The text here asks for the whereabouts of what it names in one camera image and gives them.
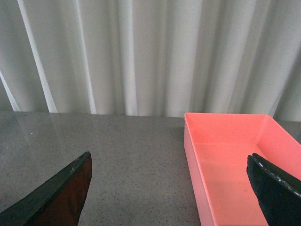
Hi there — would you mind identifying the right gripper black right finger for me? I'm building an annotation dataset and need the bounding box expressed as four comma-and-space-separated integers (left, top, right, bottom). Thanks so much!
246, 153, 301, 226

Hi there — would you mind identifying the pink plastic bin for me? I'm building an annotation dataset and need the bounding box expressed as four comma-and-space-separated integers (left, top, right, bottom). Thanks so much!
184, 113, 301, 226

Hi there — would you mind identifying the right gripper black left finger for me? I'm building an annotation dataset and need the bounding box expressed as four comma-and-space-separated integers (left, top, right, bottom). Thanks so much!
0, 152, 92, 226

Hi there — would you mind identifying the white pleated curtain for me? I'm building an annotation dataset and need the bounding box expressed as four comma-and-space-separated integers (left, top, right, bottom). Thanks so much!
0, 0, 301, 121

